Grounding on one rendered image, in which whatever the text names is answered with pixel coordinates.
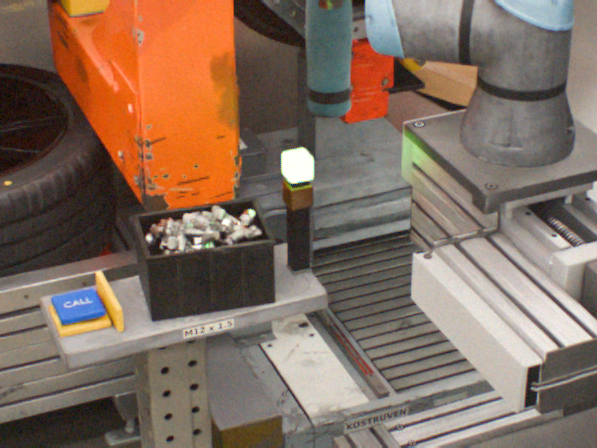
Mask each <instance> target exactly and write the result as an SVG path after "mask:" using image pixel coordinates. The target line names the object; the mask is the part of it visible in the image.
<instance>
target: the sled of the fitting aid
mask: <svg viewBox="0 0 597 448"><path fill-rule="evenodd" d="M411 188H412V187H408V188H403V189H397V190H393V191H388V192H383V193H378V194H373V195H368V196H363V197H358V198H353V199H348V201H343V202H338V203H333V204H328V205H323V206H318V207H313V208H312V212H313V218H314V225H315V235H314V239H313V251H314V250H318V249H324V248H328V247H333V245H338V244H342V243H347V242H352V241H357V240H361V239H367V238H371V237H375V236H380V235H385V234H390V233H394V232H400V230H404V229H408V228H410V211H411Z"/></svg>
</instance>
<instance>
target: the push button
mask: <svg viewBox="0 0 597 448"><path fill-rule="evenodd" d="M52 304H53V306H54V308H55V310H56V312H57V315H58V318H59V320H60V322H61V324H62V325H66V324H72V323H76V322H80V321H85V320H90V319H94V318H99V317H103V316H106V309H104V307H103V305H102V303H101V301H100V299H99V296H98V294H97V292H96V291H95V289H94V288H90V289H84V290H80V291H75V292H71V293H65V294H61V295H56V296H52Z"/></svg>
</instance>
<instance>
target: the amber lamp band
mask: <svg viewBox="0 0 597 448"><path fill-rule="evenodd" d="M282 199H283V202H284V204H285V205H286V206H288V207H289V208H290V210H292V211H295V210H300V209H306V208H310V207H312V206H313V186H312V185H311V183H310V185H309V186H305V187H299V188H292V187H291V186H290V185H289V183H288V182H286V179H285V180H283V181H282Z"/></svg>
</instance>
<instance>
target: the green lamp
mask: <svg viewBox="0 0 597 448"><path fill-rule="evenodd" d="M282 174H283V175H284V176H285V177H286V178H288V180H289V181H290V182H292V183H295V182H299V181H305V180H310V179H312V178H313V158H312V156H311V155H310V154H309V152H308V151H307V150H306V149H305V148H299V149H294V150H289V151H284V152H282Z"/></svg>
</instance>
